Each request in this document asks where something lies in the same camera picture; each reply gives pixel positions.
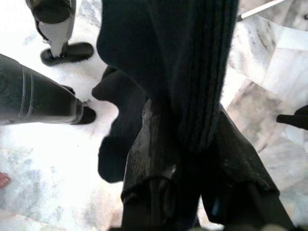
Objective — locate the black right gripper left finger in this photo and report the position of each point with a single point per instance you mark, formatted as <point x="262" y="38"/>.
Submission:
<point x="149" y="156"/>

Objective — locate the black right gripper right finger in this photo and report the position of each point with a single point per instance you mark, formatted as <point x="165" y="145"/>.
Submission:
<point x="240" y="180"/>

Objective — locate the black garment white print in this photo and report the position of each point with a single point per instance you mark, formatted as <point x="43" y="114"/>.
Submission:
<point x="144" y="36"/>

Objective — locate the grey black right robot leg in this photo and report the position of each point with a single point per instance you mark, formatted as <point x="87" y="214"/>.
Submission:
<point x="36" y="96"/>

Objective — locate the person bare foot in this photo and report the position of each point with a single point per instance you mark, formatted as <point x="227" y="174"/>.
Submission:
<point x="4" y="180"/>

